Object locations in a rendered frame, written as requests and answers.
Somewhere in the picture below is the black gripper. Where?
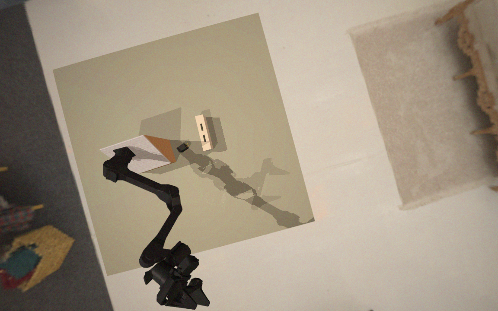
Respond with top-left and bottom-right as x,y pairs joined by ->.
156,267 -> 210,310

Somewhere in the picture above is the black two-prong plug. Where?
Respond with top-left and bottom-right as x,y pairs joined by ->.
177,143 -> 189,152

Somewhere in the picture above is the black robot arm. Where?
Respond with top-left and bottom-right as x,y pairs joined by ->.
103,147 -> 199,285

